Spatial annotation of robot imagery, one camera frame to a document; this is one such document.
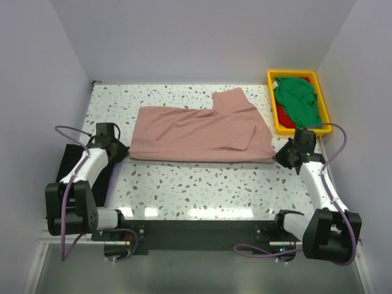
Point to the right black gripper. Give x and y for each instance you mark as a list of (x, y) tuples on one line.
[(282, 154)]

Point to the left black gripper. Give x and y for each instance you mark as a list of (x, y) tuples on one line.
[(121, 150)]

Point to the pink t shirt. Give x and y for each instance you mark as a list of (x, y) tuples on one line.
[(231, 131)]

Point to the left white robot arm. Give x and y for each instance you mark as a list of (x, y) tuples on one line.
[(75, 202)]

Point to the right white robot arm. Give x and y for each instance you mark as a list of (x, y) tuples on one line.
[(332, 233)]

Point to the purple folded t shirt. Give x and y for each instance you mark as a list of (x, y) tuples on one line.
[(112, 183)]

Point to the red t shirt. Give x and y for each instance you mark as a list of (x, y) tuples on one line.
[(284, 118)]

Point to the black folded t shirt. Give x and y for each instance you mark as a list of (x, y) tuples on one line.
[(72, 154)]

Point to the green t shirt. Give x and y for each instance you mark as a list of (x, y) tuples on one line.
[(315, 120)]

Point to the yellow plastic bin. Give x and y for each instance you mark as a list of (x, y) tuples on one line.
[(311, 75)]

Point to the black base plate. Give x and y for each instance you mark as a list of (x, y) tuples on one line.
[(195, 235)]

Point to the aluminium rail frame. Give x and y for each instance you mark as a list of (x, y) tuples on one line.
[(46, 253)]

